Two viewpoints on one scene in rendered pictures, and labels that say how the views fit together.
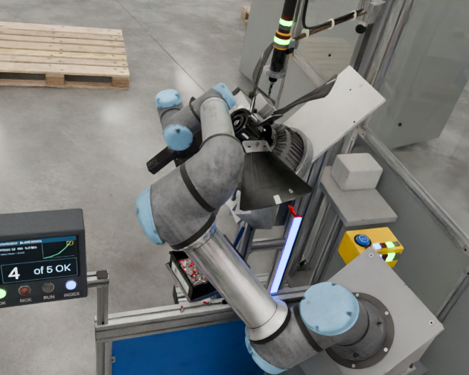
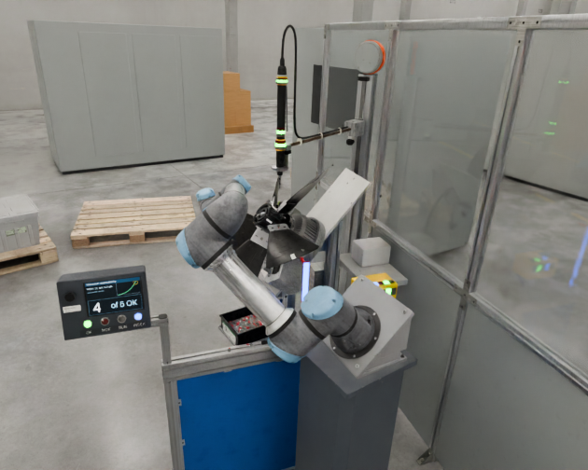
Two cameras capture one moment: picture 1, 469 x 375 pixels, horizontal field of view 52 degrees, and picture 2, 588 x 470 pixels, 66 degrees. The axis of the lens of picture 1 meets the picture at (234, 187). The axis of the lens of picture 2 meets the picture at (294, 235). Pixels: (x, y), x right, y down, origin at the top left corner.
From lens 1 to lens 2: 0.55 m
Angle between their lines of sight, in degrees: 14
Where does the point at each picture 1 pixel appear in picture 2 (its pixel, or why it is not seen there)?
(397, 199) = (406, 268)
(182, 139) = not seen: hidden behind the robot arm
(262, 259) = not seen: hidden behind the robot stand
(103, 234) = (179, 346)
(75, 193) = not seen: hidden behind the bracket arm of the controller
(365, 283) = (359, 298)
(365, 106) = (357, 191)
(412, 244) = (423, 299)
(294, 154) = (310, 232)
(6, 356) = (97, 447)
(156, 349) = (215, 392)
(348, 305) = (332, 296)
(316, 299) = (312, 297)
